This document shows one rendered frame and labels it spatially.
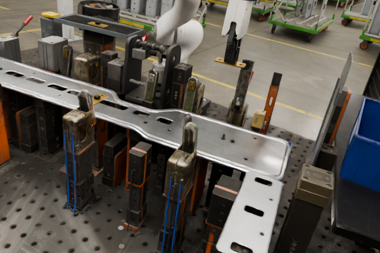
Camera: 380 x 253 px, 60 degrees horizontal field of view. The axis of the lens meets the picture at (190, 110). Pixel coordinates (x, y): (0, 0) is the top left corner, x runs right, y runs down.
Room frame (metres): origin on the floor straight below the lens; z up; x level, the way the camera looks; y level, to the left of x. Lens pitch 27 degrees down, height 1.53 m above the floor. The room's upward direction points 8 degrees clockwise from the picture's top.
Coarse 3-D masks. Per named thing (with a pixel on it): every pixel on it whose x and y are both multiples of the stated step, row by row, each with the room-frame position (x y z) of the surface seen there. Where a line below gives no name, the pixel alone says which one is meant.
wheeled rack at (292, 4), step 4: (260, 0) 10.17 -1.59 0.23; (264, 0) 10.13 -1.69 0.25; (268, 0) 10.08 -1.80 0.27; (272, 0) 10.13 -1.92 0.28; (280, 0) 10.09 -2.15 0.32; (284, 0) 10.24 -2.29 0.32; (284, 4) 9.88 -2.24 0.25; (288, 4) 9.83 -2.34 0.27; (292, 4) 9.89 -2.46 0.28; (300, 4) 9.71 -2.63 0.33
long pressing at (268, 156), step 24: (0, 72) 1.14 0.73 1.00; (24, 72) 1.17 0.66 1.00; (48, 72) 1.19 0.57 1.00; (48, 96) 1.00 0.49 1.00; (72, 96) 1.03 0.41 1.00; (120, 120) 0.91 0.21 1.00; (144, 120) 0.93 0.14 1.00; (192, 120) 0.97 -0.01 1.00; (216, 120) 0.99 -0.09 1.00; (168, 144) 0.82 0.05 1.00; (216, 144) 0.85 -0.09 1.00; (240, 144) 0.87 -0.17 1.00; (264, 144) 0.89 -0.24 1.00; (288, 144) 0.90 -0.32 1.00; (240, 168) 0.75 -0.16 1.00; (264, 168) 0.76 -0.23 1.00
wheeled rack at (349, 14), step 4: (352, 4) 10.10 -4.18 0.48; (360, 4) 9.97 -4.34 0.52; (344, 8) 9.32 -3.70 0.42; (344, 12) 9.41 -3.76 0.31; (348, 12) 9.55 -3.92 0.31; (352, 12) 9.72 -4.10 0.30; (356, 12) 10.04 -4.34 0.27; (360, 12) 9.65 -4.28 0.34; (344, 16) 9.26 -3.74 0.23; (348, 16) 9.22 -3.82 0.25; (352, 16) 9.17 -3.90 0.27; (356, 16) 9.21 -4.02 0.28; (360, 16) 9.17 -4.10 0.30; (364, 16) 9.33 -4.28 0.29; (368, 16) 9.10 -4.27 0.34; (344, 20) 9.32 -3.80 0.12; (348, 20) 10.00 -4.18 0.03; (360, 20) 9.05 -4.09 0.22; (364, 20) 9.00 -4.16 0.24; (344, 24) 9.31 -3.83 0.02
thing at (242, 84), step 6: (246, 60) 1.04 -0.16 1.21; (252, 60) 1.04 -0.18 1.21; (246, 66) 1.00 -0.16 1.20; (252, 66) 1.02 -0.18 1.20; (240, 72) 1.03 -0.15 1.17; (246, 72) 1.03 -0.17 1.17; (240, 78) 1.02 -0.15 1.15; (246, 78) 1.03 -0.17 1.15; (240, 84) 1.03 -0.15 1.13; (246, 84) 1.01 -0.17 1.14; (240, 90) 1.02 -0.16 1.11; (246, 90) 1.01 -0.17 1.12; (234, 96) 1.02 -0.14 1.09; (240, 96) 1.02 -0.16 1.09; (234, 102) 1.01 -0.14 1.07; (240, 108) 1.00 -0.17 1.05
